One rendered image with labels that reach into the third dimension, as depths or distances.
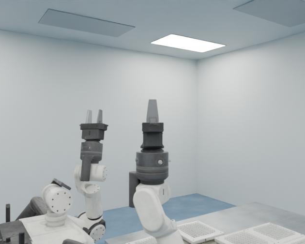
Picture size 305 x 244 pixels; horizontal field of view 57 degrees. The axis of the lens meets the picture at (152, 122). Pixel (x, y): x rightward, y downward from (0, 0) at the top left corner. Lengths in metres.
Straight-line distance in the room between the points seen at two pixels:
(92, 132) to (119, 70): 4.10
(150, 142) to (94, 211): 0.61
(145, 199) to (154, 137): 0.16
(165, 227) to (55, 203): 0.32
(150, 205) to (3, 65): 4.14
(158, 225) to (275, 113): 4.38
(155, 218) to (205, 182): 5.45
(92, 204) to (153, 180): 0.54
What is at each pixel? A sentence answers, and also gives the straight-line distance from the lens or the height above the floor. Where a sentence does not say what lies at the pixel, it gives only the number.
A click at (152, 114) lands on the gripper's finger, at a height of 1.61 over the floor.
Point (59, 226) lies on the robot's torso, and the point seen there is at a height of 1.28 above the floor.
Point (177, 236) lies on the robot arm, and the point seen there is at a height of 1.30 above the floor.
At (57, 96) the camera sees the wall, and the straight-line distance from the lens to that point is 4.78.
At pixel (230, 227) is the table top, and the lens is 2.17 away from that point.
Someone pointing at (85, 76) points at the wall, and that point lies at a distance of 4.96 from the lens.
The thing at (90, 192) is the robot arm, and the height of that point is 1.30.
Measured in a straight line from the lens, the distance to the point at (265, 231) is 1.96.
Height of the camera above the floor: 1.60
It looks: level
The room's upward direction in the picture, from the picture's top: straight up
